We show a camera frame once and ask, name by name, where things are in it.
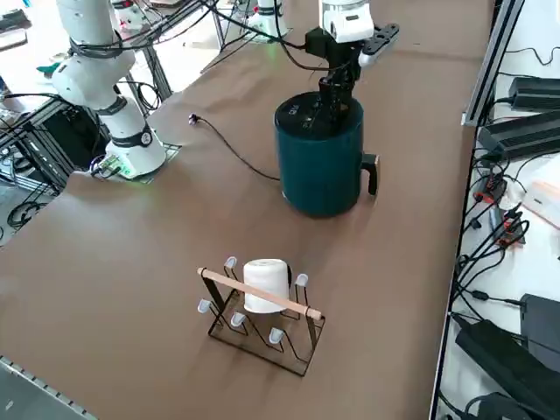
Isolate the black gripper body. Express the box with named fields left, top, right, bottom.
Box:
left=304, top=26, right=365, bottom=75

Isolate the black air fryer power cord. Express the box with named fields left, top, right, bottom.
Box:
left=187, top=112, right=282, bottom=180

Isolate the black wire cup rack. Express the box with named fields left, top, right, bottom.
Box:
left=195, top=255, right=327, bottom=378

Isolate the white flat box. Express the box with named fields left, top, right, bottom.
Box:
left=522, top=179, right=560, bottom=228

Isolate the red black connector block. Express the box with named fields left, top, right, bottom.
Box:
left=476, top=174, right=508, bottom=203

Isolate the aluminium frame post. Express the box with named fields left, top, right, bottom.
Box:
left=461, top=0, right=526, bottom=128

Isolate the black power adapter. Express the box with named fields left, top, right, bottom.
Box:
left=479, top=111, right=560, bottom=154
left=509, top=76, right=560, bottom=110
left=520, top=293, right=560, bottom=364
left=454, top=318, right=560, bottom=420

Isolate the white cup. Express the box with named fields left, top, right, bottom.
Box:
left=242, top=257, right=295, bottom=315

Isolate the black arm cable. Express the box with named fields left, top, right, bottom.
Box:
left=67, top=0, right=329, bottom=74

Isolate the green cylindrical air fryer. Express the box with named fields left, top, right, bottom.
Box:
left=274, top=90, right=380, bottom=219

